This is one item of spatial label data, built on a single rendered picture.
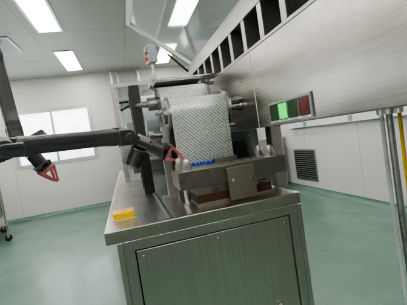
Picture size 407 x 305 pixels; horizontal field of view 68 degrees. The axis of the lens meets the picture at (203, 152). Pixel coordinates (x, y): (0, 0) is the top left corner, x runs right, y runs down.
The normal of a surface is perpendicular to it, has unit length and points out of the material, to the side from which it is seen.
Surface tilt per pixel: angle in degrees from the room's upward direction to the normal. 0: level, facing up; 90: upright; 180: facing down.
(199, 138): 90
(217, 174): 90
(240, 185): 90
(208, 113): 90
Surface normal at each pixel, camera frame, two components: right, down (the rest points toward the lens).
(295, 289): 0.25, 0.01
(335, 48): -0.96, 0.16
